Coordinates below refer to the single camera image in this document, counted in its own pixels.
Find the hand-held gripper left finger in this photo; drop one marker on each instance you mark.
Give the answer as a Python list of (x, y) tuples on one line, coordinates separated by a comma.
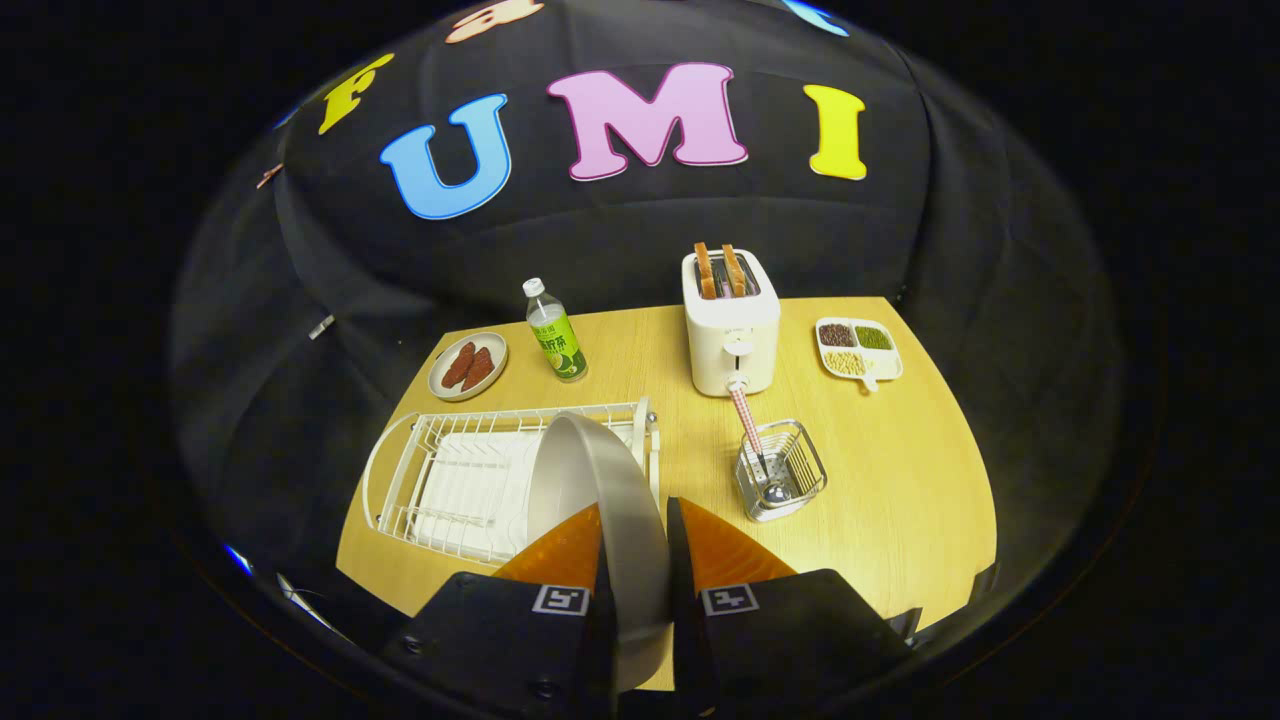
[(520, 650)]

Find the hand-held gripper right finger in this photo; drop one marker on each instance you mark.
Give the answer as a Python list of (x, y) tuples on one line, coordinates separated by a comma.
[(685, 640)]

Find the white round plate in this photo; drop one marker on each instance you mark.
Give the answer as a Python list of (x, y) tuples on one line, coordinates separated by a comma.
[(625, 520)]

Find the small beige plate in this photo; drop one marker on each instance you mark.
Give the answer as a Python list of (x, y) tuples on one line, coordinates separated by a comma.
[(493, 345)]

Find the red sausage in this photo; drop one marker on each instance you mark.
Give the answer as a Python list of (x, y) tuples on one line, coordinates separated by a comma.
[(479, 369), (458, 365)]

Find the white toaster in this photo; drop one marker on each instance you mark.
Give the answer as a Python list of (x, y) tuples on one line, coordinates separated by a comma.
[(730, 335)]

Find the green label drink bottle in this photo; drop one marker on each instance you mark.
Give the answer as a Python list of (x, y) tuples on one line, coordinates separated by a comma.
[(558, 340)]

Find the yellow soybeans pile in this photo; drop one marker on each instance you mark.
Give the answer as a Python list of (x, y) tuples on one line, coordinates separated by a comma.
[(845, 363)]

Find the white divided tray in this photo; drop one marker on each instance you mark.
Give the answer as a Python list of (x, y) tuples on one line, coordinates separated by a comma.
[(885, 365)]

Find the dark red beans pile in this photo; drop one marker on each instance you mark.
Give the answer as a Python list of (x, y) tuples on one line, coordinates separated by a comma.
[(837, 335)]

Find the green beans pile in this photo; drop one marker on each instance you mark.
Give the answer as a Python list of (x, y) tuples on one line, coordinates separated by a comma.
[(874, 338)]

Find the small white tag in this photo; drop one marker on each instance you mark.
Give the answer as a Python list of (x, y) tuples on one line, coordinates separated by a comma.
[(321, 327)]

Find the black backdrop cloth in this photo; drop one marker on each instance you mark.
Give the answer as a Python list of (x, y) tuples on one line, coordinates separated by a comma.
[(950, 250)]

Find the small red clip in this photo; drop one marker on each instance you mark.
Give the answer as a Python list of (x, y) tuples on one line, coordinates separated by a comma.
[(270, 176)]

